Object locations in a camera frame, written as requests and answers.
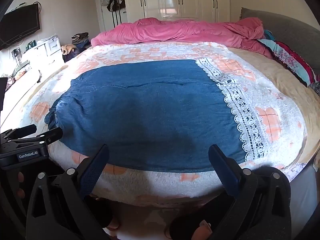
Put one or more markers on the white glossy wardrobe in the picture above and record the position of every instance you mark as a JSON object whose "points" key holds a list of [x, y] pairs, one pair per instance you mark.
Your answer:
{"points": [[190, 0]]}

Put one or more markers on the tan plush cloth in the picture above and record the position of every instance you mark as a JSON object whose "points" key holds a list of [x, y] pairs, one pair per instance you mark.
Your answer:
{"points": [[68, 49]]}

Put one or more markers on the orange white printed blanket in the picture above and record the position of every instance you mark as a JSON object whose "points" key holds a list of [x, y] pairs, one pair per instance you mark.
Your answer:
{"points": [[150, 51]]}

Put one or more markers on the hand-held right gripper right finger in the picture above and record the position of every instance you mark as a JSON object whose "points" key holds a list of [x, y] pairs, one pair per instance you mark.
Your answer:
{"points": [[223, 171]]}

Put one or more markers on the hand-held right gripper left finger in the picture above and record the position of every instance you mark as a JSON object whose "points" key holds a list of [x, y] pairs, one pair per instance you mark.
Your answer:
{"points": [[94, 170]]}

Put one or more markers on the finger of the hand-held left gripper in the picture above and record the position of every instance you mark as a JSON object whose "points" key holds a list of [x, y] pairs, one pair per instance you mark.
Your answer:
{"points": [[23, 130], [47, 135]]}

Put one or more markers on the person's left hand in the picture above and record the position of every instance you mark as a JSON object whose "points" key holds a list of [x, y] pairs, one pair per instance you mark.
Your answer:
{"points": [[20, 177]]}

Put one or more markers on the folded colourful clothes stack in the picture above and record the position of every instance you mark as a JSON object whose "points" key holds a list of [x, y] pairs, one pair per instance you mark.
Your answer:
{"points": [[283, 55]]}

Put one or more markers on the white drawer cabinet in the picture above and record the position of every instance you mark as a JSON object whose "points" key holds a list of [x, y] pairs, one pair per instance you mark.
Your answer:
{"points": [[46, 50]]}

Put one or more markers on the stack of folded dark clothes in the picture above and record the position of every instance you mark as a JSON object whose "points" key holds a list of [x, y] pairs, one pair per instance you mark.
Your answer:
{"points": [[80, 38]]}

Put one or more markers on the white door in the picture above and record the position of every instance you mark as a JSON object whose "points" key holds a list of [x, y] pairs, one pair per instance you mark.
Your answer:
{"points": [[100, 17]]}

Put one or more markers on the pink duvet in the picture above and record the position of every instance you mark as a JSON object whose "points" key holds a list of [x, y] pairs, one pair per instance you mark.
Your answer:
{"points": [[175, 31]]}

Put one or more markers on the beige bed sheet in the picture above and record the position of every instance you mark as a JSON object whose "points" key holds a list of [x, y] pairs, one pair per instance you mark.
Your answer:
{"points": [[282, 82]]}

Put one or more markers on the black striped hanging bag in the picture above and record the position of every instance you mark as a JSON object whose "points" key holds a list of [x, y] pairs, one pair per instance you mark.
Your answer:
{"points": [[113, 3]]}

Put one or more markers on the black screen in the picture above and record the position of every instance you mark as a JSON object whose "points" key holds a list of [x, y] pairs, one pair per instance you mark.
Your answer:
{"points": [[3, 92]]}

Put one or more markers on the black wall television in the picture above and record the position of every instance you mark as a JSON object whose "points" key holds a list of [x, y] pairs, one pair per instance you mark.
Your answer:
{"points": [[20, 25]]}

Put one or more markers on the magenta pillow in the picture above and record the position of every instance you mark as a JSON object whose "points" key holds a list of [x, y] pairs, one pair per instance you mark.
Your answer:
{"points": [[300, 60]]}

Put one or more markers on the blue garment with white lace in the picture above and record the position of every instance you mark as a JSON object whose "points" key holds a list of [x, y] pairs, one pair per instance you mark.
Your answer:
{"points": [[150, 110]]}

